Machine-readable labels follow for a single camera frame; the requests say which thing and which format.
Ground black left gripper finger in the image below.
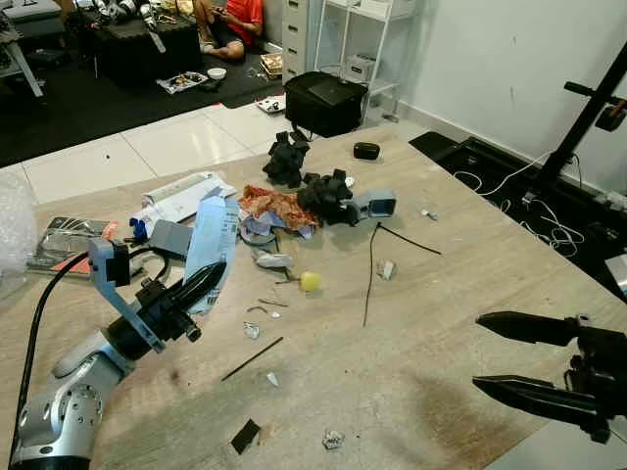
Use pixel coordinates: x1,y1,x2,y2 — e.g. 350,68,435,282
174,260,228,300
182,274,224,314

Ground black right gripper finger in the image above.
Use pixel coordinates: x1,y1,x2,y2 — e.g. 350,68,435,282
476,311,581,346
472,376,594,432

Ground blue and white plastic pouch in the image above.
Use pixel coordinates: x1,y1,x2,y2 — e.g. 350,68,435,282
183,190,242,315

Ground small grey box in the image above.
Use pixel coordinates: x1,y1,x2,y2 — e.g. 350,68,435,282
148,219,195,261

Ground crumpled grey wrapper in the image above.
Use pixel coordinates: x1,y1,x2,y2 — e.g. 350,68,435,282
252,244,296,272

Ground thin black stick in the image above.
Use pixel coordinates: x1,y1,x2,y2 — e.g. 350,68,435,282
220,336,286,382

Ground white rolled plastic package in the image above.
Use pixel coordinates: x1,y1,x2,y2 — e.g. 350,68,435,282
131,170,237,232

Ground orange patterned crumpled wrapper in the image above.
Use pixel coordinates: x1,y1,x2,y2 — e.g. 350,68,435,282
238,183,320,237

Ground silver foil packet red edge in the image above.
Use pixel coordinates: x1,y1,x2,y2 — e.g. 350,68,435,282
26,215,120,276

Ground small black square scrap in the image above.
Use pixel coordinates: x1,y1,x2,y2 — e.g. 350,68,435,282
230,418,264,456

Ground tall black crumpled foam lump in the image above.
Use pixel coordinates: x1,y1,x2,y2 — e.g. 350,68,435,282
262,129,314,188

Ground wide black crumpled foam lump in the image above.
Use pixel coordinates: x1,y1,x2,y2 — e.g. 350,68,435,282
296,167,357,227

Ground clear bubble wrap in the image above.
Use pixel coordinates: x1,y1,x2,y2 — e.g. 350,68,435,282
0,170,39,286

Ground grey-blue device with dark window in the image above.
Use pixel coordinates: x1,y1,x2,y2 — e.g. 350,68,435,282
350,188,399,225

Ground crumpled foil ball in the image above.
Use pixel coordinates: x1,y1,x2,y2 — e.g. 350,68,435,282
321,428,347,451

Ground tray with snack packets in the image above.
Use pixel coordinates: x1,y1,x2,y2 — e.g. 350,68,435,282
156,70,210,97

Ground black floor rug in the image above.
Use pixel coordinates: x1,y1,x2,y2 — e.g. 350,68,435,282
0,39,286,168

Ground black printer box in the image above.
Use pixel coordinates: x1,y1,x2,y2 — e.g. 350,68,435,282
283,70,370,139

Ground small brown patterned box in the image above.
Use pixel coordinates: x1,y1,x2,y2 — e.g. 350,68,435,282
259,53,286,78

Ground low black table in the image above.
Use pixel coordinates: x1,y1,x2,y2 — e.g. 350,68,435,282
92,9,205,85

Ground white drawer cabinet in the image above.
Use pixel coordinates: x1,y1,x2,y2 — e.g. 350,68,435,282
281,0,325,80

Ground seated person in red shirt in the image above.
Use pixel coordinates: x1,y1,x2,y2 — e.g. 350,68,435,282
190,0,266,63

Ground grey desk with clutter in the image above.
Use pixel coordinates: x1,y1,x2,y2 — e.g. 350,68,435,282
0,8,46,100

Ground white metal shelf rack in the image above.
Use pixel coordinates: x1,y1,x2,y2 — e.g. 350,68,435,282
313,0,418,100

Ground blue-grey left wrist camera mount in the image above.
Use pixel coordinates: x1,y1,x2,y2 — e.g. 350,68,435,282
87,237,168,354

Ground white tangled cable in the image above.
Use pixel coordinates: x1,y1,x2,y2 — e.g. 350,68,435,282
455,146,590,259

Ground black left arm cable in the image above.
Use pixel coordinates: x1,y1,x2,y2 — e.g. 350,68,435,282
8,250,95,461

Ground short thin black wire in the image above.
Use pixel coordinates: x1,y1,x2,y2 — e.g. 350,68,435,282
378,224,443,257

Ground long thin black wire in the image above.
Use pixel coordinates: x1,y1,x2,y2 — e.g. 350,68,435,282
362,223,382,328

